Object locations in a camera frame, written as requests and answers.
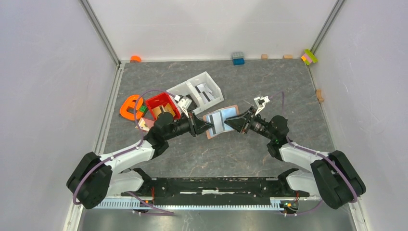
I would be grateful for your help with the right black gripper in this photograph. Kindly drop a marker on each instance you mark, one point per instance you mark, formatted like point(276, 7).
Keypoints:
point(241, 121)

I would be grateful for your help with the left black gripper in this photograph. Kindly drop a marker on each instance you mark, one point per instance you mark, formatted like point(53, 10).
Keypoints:
point(197, 126)

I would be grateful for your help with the tan leather card holder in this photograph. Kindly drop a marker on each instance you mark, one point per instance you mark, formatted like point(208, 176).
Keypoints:
point(226, 112)

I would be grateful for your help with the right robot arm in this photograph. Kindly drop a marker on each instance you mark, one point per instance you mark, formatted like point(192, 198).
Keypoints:
point(331, 176)

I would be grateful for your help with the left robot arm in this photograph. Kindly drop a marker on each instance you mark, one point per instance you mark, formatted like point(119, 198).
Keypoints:
point(99, 176)

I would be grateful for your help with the pink square card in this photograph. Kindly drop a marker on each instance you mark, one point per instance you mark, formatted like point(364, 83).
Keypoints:
point(144, 124)

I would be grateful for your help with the white far plastic bin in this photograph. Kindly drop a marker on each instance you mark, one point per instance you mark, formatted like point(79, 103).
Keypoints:
point(204, 77)

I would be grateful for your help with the white plastic bin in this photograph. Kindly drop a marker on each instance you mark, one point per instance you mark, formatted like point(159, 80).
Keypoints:
point(187, 90)
point(204, 77)

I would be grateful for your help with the white middle plastic bin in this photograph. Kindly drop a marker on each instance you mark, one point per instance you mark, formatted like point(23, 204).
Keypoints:
point(187, 90)

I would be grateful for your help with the tan item in red bin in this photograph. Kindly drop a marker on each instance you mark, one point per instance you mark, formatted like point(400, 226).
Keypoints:
point(162, 109)

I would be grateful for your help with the red plastic bin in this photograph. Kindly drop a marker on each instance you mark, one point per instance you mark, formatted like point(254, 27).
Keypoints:
point(162, 99)

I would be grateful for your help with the small green block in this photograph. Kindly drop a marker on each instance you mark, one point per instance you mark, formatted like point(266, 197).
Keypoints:
point(142, 109)

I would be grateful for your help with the blue grey toy block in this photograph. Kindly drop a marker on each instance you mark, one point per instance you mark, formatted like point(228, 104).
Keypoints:
point(238, 58)

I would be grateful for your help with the orange tape dispenser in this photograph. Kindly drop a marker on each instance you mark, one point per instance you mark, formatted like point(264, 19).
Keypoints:
point(129, 109)

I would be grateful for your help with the curved wooden piece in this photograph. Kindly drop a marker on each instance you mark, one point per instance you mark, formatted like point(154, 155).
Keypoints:
point(319, 96)

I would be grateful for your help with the orange round cap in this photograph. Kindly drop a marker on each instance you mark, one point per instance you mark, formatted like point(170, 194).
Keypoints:
point(135, 59)

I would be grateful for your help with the green pink toy block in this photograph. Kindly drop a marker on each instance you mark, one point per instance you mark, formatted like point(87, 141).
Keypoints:
point(308, 57)

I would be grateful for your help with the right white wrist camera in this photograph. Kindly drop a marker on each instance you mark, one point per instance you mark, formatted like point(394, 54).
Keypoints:
point(260, 103)

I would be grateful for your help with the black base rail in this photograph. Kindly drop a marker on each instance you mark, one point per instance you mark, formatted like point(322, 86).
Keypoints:
point(216, 191)

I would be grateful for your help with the light blue cable comb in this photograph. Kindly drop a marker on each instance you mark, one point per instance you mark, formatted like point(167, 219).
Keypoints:
point(135, 204)

